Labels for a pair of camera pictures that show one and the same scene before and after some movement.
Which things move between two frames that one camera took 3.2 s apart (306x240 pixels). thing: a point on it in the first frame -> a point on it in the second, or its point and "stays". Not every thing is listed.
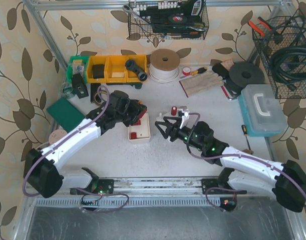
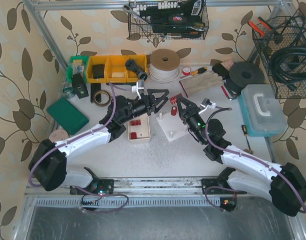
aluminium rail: x=156 y=185 stays
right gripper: x=171 y=131 -> x=188 y=112
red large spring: x=174 y=110 stays
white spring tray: x=142 y=130 stays
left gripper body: x=136 y=113 -> x=147 y=104
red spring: x=138 y=122 stays
